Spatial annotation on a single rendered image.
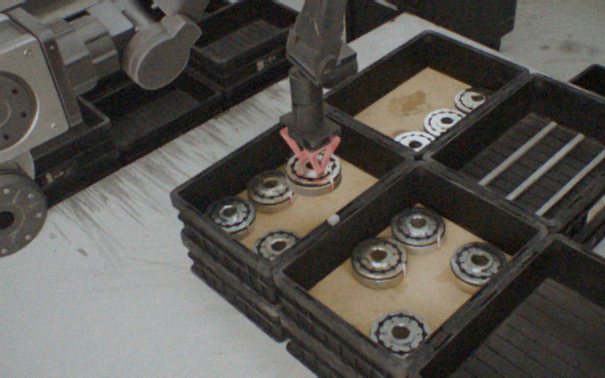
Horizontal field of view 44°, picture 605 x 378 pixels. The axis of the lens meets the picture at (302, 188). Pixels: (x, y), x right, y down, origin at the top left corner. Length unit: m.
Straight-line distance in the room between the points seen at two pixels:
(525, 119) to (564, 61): 1.80
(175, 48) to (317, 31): 0.31
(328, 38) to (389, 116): 0.62
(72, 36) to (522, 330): 0.87
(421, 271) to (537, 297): 0.21
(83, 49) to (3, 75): 0.09
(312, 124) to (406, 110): 0.52
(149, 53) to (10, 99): 0.16
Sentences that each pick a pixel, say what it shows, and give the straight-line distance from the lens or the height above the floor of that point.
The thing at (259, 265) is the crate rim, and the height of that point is 0.93.
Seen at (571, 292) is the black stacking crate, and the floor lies 0.83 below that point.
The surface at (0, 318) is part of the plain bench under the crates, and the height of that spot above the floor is 0.70.
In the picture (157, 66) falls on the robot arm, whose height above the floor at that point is 1.41.
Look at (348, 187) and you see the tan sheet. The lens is 1.57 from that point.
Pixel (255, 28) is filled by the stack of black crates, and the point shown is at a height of 0.49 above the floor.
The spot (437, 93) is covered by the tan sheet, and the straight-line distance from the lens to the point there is 1.84.
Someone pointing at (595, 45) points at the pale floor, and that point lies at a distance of 3.70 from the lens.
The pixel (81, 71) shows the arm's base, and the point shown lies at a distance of 0.86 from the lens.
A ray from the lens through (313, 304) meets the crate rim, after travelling 1.23.
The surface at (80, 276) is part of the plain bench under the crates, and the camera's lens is 1.70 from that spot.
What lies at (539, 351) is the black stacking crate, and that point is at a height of 0.83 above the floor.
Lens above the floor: 1.88
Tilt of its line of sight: 42 degrees down
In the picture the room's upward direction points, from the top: 6 degrees counter-clockwise
